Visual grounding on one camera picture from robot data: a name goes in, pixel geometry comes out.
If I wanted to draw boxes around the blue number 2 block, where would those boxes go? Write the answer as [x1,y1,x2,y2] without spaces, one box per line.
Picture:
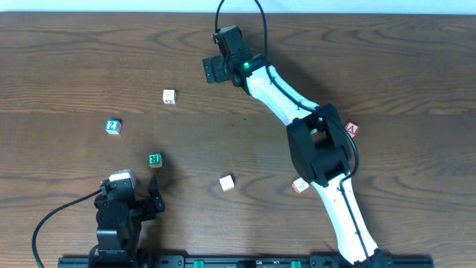
[105,119,121,135]

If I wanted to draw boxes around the red letter A block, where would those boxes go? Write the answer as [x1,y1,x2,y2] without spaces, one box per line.
[345,121,360,138]

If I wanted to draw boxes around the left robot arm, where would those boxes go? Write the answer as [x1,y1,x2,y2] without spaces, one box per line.
[94,177,165,267]

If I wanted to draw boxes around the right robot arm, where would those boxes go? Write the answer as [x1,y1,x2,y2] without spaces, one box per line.
[203,25,378,267]

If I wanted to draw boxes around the green letter R block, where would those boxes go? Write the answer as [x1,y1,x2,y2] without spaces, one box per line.
[148,153,163,168]

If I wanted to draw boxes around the plain white wooden block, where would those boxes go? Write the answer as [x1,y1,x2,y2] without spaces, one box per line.
[219,175,235,191]

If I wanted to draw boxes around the white block with black drawing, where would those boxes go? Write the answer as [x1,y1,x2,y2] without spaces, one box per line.
[163,89,176,104]

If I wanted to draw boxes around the white block with red drawing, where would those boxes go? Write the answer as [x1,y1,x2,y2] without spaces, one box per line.
[292,177,309,194]

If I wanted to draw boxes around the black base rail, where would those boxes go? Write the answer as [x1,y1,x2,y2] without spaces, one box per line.
[57,255,434,268]

